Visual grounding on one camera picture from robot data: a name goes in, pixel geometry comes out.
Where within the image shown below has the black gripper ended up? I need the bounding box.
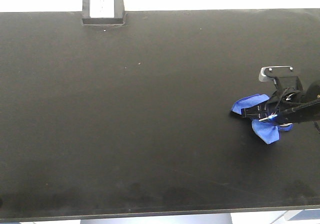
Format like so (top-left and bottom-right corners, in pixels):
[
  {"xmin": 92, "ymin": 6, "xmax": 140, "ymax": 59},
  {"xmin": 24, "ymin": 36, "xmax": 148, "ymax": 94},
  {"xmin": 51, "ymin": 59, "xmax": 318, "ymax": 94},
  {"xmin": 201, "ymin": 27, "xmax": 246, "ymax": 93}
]
[{"xmin": 240, "ymin": 88, "xmax": 304, "ymax": 124}]

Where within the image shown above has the blue cloth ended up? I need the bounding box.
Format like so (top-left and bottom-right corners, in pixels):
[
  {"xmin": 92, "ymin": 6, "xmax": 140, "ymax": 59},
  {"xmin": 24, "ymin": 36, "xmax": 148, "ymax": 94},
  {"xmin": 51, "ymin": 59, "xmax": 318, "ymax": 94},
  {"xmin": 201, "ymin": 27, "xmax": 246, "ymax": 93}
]
[{"xmin": 231, "ymin": 94, "xmax": 293, "ymax": 144}]

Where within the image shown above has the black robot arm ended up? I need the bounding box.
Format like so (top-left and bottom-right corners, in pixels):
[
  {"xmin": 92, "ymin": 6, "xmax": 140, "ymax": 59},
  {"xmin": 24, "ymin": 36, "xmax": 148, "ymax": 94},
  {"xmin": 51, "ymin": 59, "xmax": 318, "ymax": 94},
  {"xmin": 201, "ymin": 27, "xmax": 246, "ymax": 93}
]
[{"xmin": 240, "ymin": 77, "xmax": 320, "ymax": 125}]

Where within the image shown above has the black white power outlet box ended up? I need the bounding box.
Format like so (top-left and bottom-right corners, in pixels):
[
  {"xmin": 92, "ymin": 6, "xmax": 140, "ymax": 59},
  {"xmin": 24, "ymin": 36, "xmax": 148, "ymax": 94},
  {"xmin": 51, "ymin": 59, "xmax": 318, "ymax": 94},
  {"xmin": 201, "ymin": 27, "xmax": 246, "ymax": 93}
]
[{"xmin": 81, "ymin": 0, "xmax": 126, "ymax": 26}]

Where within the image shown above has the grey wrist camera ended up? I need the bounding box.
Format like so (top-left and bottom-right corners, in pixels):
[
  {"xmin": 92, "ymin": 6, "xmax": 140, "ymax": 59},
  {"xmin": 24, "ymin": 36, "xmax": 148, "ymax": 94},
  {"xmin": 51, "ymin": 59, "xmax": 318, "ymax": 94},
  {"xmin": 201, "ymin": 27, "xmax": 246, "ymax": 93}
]
[{"xmin": 258, "ymin": 66, "xmax": 303, "ymax": 92}]

